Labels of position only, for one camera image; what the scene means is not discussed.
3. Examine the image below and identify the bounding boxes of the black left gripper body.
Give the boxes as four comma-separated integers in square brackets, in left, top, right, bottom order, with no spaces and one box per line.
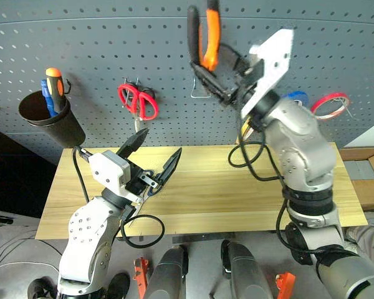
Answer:
[125,159,161,197]

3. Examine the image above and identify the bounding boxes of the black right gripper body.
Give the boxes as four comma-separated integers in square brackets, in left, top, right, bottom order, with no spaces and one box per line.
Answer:
[226,58,266,106]

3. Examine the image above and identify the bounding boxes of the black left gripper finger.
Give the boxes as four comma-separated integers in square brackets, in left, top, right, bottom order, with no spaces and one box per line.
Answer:
[115,128,150,161]
[156,148,183,189]

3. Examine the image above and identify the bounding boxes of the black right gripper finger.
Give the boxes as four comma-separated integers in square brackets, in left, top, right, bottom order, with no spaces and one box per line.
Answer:
[219,43,247,73]
[190,61,232,106]

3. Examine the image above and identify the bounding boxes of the orange black pliers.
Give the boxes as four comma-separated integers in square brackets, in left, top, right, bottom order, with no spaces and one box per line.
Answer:
[186,0,222,72]

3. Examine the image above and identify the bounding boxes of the blue tape roll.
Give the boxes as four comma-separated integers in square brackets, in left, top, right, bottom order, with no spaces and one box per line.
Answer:
[281,90,310,106]

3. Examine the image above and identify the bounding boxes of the red tape roll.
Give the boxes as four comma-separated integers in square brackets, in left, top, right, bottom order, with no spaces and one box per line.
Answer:
[309,92,352,123]

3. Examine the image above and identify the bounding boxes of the grey perforated pegboard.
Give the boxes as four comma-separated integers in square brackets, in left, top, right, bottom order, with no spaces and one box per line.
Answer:
[0,0,374,166]

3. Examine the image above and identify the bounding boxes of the black cup holder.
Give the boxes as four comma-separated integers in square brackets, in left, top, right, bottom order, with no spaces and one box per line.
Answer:
[17,90,87,149]

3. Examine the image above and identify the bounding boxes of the orange plastic clamp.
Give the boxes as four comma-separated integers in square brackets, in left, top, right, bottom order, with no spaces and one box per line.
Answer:
[133,257,149,299]
[275,272,297,299]

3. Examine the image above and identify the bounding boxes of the grey rounded leg cover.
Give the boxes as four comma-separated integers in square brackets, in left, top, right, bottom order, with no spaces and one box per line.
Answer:
[221,239,274,299]
[144,245,188,299]

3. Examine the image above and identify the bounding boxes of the orange black screwdriver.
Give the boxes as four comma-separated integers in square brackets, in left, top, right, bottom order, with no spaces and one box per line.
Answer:
[45,67,67,115]

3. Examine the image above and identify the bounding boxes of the black rounded foot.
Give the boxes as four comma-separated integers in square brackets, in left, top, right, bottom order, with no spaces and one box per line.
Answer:
[107,273,132,299]

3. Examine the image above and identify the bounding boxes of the brown cardboard box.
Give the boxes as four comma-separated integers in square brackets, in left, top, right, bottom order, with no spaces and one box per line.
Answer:
[338,147,374,212]

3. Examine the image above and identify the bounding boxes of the metal wire pegboard hook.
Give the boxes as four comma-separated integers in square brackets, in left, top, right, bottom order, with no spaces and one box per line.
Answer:
[329,96,357,118]
[190,77,211,99]

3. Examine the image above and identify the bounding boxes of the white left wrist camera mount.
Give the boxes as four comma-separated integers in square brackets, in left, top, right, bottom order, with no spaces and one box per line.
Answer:
[88,149,132,197]

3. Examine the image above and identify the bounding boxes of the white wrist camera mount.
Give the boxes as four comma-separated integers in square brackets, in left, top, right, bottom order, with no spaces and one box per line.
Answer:
[88,149,132,197]
[241,29,295,118]

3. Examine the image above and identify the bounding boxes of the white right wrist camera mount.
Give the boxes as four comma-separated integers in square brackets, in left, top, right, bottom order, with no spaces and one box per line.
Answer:
[241,29,295,118]

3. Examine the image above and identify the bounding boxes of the red handled scissors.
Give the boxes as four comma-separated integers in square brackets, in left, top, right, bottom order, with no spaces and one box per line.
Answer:
[117,82,160,132]

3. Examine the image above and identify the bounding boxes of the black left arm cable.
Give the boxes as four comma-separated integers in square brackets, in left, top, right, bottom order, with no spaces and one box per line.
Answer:
[72,145,166,249]

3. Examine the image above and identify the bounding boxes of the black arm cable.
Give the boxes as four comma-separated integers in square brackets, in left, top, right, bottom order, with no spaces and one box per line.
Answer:
[227,120,317,266]
[72,145,166,249]

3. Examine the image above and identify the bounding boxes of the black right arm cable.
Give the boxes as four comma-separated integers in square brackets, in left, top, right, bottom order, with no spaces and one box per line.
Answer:
[227,120,317,266]

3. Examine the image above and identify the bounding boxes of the blue handled tool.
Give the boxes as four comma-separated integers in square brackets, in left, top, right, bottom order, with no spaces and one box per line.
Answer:
[40,78,59,118]

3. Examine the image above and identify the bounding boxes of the thin floor cable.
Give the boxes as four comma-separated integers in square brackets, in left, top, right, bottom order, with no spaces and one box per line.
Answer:
[0,229,64,283]

